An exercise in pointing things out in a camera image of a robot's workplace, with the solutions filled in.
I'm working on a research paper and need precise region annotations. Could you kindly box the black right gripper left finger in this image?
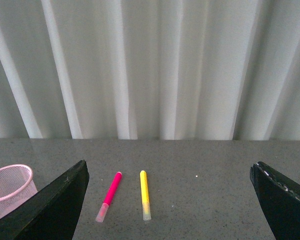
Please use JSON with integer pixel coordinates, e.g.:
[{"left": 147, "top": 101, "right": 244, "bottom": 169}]
[{"left": 0, "top": 160, "right": 89, "bottom": 240}]

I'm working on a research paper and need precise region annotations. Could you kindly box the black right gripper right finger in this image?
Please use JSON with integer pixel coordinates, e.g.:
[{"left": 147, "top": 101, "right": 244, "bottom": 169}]
[{"left": 250, "top": 161, "right": 300, "bottom": 240}]

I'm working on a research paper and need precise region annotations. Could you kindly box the pink highlighter pen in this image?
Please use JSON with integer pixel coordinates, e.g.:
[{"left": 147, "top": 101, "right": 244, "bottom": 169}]
[{"left": 95, "top": 171, "right": 122, "bottom": 223}]

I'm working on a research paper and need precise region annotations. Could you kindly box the pink mesh cup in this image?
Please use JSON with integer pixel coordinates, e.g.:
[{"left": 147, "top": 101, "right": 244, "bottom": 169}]
[{"left": 0, "top": 164, "right": 38, "bottom": 219}]

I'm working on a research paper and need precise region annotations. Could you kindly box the yellow highlighter pen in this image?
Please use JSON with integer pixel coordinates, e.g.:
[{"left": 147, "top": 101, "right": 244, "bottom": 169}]
[{"left": 139, "top": 170, "right": 151, "bottom": 221}]

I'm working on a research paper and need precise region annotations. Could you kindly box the white pleated curtain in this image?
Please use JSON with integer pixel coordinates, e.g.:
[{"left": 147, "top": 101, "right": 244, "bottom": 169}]
[{"left": 0, "top": 0, "right": 300, "bottom": 140}]

